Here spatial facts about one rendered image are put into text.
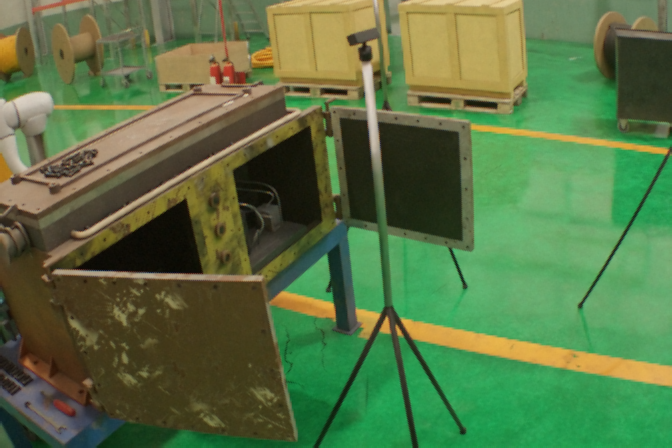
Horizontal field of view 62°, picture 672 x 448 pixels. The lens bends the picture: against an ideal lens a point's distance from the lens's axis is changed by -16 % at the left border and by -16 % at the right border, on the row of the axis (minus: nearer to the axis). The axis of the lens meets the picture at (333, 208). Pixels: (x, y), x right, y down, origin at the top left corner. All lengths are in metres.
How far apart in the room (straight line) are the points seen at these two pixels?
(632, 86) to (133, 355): 5.20
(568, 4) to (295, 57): 4.97
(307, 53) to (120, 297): 6.18
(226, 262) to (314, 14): 5.37
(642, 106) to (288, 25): 4.22
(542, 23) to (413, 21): 4.43
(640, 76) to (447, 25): 2.11
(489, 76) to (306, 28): 2.26
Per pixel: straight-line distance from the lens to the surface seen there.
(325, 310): 3.61
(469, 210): 2.62
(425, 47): 6.84
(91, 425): 2.20
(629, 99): 6.17
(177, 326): 1.72
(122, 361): 1.91
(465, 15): 6.59
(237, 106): 2.50
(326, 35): 7.46
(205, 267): 2.35
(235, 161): 2.39
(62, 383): 2.39
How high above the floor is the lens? 2.00
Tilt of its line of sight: 25 degrees down
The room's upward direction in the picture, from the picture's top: 7 degrees counter-clockwise
